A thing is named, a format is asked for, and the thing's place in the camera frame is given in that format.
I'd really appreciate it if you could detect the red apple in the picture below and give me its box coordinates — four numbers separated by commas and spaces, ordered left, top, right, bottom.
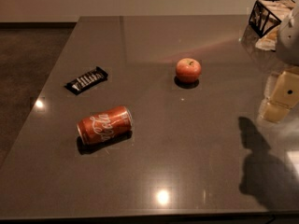
176, 58, 202, 84

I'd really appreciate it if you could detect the black candy bar wrapper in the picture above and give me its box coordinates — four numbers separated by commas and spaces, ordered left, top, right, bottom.
64, 66, 108, 95

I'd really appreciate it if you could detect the black wire basket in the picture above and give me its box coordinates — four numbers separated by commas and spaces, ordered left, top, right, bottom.
249, 0, 296, 37

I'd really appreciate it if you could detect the red coke can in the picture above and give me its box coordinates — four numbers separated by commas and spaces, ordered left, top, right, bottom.
77, 105, 133, 146

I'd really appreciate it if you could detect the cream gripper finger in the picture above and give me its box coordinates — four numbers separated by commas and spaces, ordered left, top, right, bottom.
263, 73, 278, 98
259, 66, 299, 123

